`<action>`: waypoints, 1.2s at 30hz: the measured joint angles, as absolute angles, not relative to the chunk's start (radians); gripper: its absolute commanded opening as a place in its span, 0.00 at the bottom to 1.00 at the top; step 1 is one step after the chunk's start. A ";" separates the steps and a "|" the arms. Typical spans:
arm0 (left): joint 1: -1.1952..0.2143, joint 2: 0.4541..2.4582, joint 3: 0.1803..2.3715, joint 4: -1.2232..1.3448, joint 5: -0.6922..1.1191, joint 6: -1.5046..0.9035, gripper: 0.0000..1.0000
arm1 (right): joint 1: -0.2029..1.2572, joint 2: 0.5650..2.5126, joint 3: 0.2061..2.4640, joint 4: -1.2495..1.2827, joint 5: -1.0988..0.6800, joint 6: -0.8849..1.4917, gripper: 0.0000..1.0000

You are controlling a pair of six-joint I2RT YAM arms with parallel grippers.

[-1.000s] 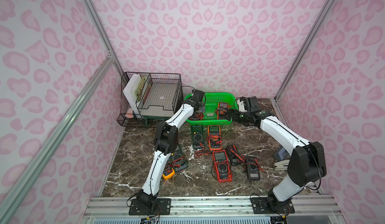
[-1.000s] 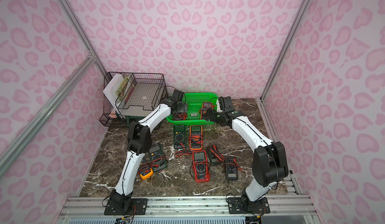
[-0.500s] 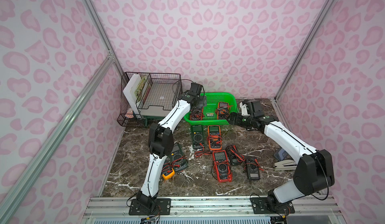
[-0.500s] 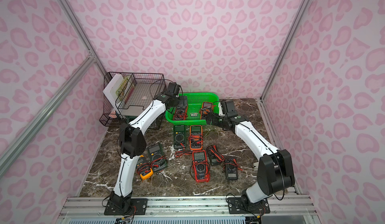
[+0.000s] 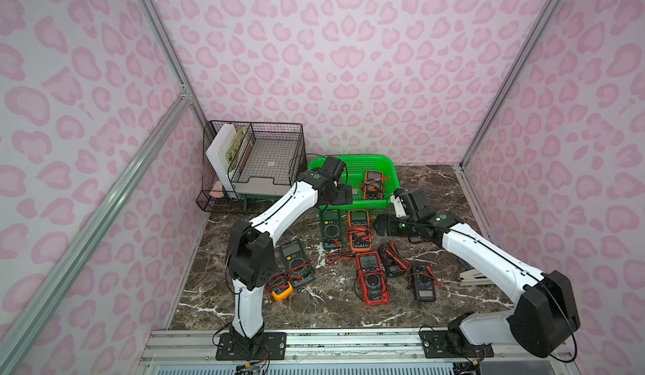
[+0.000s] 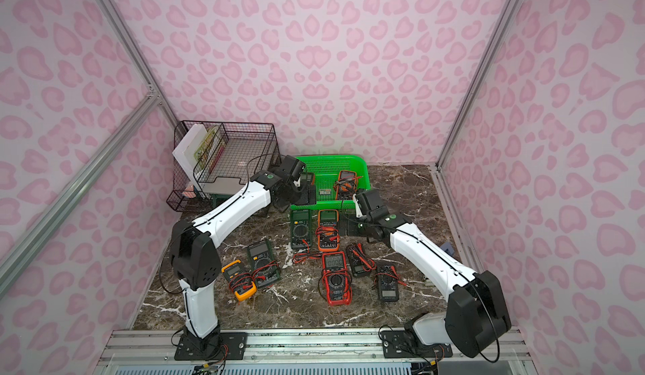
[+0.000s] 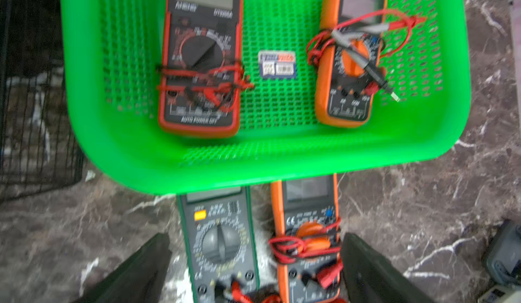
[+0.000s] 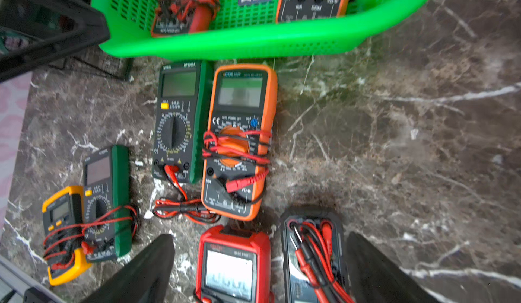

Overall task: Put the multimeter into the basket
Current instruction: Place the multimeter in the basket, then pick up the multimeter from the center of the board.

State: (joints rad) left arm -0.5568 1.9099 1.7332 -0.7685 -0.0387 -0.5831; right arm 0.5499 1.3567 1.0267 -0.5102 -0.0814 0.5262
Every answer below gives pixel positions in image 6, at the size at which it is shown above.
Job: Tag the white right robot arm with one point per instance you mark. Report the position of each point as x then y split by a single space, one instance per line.
476 315

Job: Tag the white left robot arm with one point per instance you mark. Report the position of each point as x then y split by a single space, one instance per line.
194 244

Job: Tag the orange multimeter with leads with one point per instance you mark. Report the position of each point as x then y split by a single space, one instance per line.
327 232

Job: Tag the black clamp multimeter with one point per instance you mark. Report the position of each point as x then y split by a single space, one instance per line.
388 283

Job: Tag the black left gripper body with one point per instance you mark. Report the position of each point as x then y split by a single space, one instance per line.
305 192

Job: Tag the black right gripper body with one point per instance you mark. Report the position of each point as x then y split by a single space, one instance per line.
360 224

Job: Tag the yellow multimeter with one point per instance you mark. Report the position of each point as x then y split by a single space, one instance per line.
240 281

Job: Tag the black wire mesh rack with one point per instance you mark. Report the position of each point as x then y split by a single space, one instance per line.
228 156

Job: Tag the dark green multimeter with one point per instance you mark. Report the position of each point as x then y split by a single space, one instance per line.
264 268
300 227

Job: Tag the black multimeter red leads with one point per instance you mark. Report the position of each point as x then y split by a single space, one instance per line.
361 265

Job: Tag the green plastic basket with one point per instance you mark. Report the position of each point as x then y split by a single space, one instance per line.
326 168

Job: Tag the white board in rack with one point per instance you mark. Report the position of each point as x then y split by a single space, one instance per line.
184 153

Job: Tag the dark green multimeter upper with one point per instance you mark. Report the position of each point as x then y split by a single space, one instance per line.
300 227

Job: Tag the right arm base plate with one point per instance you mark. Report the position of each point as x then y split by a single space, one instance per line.
404 344

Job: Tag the dark green multimeter lower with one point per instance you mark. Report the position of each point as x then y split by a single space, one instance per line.
264 268

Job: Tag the red multimeter small screen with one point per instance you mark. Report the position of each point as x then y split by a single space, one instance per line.
336 279

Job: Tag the grey blue hole punch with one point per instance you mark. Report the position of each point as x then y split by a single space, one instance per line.
448 248

